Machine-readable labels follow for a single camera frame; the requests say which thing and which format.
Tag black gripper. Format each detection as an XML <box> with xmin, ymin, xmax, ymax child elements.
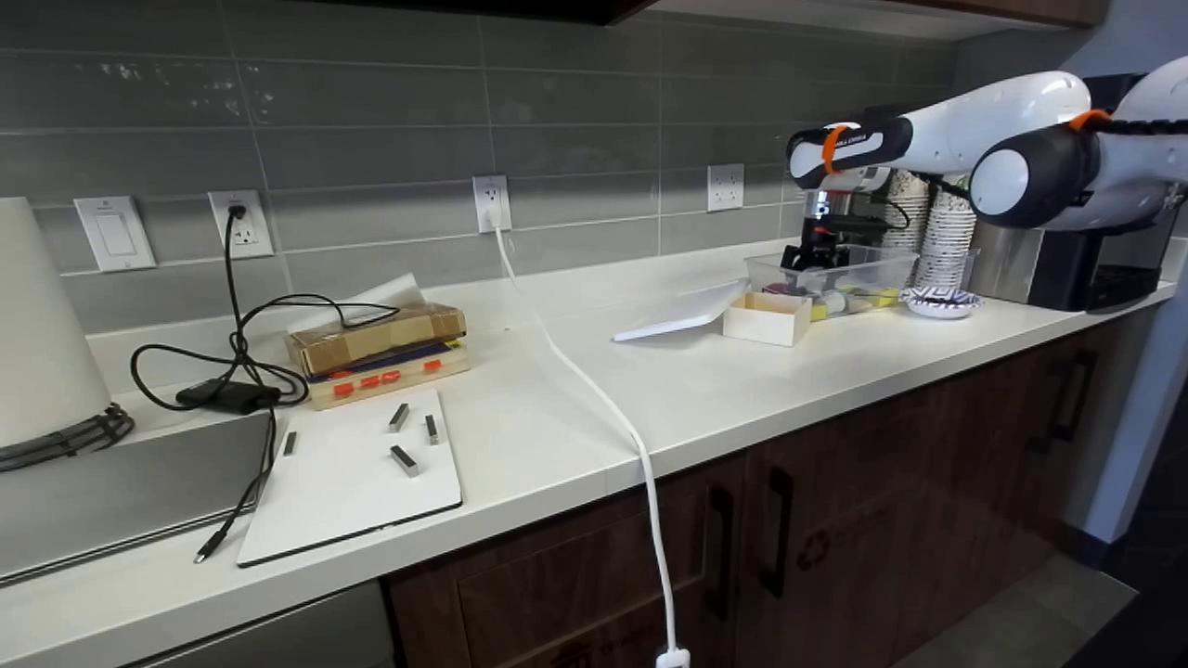
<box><xmin>780</xmin><ymin>191</ymin><xmax>892</xmax><ymax>272</ymax></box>

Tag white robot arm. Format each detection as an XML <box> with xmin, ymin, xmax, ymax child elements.
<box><xmin>788</xmin><ymin>55</ymin><xmax>1188</xmax><ymax>234</ymax></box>

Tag patterned paper bowl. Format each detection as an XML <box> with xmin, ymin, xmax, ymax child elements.
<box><xmin>903</xmin><ymin>289</ymin><xmax>976</xmax><ymax>319</ymax></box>

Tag small brown cardboard box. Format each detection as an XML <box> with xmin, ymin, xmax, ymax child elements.
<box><xmin>723</xmin><ymin>295</ymin><xmax>814</xmax><ymax>345</ymax></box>

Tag clear plastic storage bin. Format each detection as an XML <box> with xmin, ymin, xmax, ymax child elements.
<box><xmin>745</xmin><ymin>245</ymin><xmax>918</xmax><ymax>319</ymax></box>

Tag stack of paper cups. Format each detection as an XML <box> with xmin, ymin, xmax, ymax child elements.
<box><xmin>921</xmin><ymin>191</ymin><xmax>976</xmax><ymax>289</ymax></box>

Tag black coffee machine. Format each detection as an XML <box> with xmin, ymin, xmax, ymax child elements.
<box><xmin>1027</xmin><ymin>208</ymin><xmax>1178</xmax><ymax>312</ymax></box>

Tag stacked brown flat boxes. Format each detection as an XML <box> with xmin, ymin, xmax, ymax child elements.
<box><xmin>285</xmin><ymin>303</ymin><xmax>469</xmax><ymax>407</ymax></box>

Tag white cutting board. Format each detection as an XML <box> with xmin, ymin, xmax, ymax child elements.
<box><xmin>239</xmin><ymin>391</ymin><xmax>463</xmax><ymax>568</ymax></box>

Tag paper towel roll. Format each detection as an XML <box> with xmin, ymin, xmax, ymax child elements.
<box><xmin>0</xmin><ymin>197</ymin><xmax>110</xmax><ymax>449</ymax></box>

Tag white wall outlet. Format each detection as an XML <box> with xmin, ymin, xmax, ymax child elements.
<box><xmin>471</xmin><ymin>175</ymin><xmax>511</xmax><ymax>234</ymax></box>

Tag white power cable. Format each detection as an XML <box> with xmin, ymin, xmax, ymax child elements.
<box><xmin>481</xmin><ymin>208</ymin><xmax>695</xmax><ymax>668</ymax></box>

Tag black power adapter cable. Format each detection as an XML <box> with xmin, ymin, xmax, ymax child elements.
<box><xmin>125</xmin><ymin>199</ymin><xmax>406</xmax><ymax>568</ymax></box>

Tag white light switch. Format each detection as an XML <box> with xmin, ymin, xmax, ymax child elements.
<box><xmin>73</xmin><ymin>197</ymin><xmax>156</xmax><ymax>272</ymax></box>

